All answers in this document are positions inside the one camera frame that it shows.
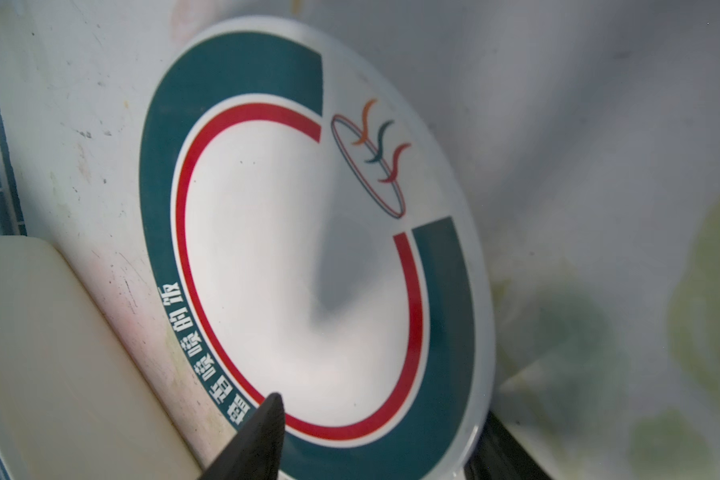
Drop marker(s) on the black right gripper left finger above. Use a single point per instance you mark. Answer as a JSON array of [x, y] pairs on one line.
[[255, 452]]

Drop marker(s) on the white plastic bin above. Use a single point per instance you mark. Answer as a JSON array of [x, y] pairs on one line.
[[73, 405]]

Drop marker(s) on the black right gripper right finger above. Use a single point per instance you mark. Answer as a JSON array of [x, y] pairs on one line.
[[498, 456]]

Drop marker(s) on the green rim plate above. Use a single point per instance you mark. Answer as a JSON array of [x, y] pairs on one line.
[[308, 237]]

